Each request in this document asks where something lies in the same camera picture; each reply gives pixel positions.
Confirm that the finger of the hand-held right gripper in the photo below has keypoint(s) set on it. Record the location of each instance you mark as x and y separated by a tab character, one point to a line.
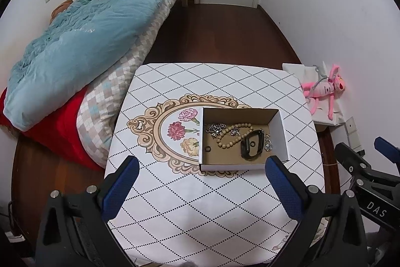
387	149
351	159

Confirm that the light blue quilt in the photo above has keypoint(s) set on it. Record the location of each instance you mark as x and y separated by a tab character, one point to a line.
87	45

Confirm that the wall power strip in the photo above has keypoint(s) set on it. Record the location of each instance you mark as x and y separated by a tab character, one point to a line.
353	129

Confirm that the brown pillow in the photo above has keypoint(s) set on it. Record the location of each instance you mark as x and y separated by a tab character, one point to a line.
61	9

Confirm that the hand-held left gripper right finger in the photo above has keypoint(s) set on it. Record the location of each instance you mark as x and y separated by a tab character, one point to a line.
284	192

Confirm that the pink plush toy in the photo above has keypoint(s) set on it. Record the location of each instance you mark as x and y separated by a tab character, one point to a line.
325	87

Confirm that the white diamond pattern tablecloth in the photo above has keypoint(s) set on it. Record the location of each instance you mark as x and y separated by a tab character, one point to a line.
175	210

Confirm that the checkered bed sheet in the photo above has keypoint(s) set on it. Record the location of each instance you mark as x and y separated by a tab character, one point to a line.
97	117

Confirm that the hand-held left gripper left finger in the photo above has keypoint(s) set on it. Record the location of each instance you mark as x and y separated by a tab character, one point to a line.
120	188

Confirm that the black smart band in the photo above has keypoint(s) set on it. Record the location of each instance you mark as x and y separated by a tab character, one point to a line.
244	151

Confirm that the white cardboard box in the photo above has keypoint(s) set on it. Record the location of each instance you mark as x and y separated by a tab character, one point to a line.
231	166

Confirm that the red blanket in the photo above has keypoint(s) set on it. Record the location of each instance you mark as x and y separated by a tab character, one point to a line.
59	132

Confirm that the silver pendant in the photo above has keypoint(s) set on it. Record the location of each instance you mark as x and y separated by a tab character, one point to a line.
234	131

